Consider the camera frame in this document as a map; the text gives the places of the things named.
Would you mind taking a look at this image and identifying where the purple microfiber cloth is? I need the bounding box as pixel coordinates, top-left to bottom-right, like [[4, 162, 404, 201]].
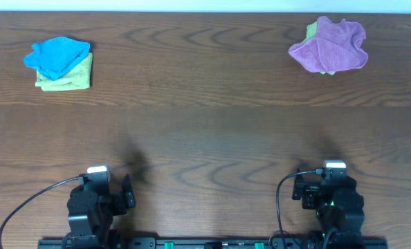
[[289, 16, 368, 73]]

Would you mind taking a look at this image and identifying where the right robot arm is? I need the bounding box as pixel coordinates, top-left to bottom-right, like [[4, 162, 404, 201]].
[[292, 168, 365, 249]]

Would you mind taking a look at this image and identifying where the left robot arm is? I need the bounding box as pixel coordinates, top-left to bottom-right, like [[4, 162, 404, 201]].
[[60, 172, 136, 249]]

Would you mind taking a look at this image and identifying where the green folded cloth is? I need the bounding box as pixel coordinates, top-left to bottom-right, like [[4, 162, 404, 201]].
[[35, 53, 93, 91]]

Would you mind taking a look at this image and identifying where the green crumpled cloth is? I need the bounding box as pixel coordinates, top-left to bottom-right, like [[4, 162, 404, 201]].
[[301, 21, 335, 75]]

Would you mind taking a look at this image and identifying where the blue folded cloth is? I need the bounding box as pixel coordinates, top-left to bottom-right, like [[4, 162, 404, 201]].
[[23, 37, 91, 80]]

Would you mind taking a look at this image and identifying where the right black cable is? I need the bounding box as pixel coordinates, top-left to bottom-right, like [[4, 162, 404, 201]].
[[268, 168, 325, 249]]

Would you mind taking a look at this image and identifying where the black cable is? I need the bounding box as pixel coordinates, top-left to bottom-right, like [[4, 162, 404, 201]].
[[0, 175, 86, 249], [268, 168, 325, 249]]

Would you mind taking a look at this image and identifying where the left black cable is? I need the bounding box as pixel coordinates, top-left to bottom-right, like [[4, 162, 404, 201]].
[[0, 175, 86, 249]]

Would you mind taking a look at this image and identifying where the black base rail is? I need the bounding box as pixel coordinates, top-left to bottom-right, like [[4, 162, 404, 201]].
[[37, 237, 389, 249]]

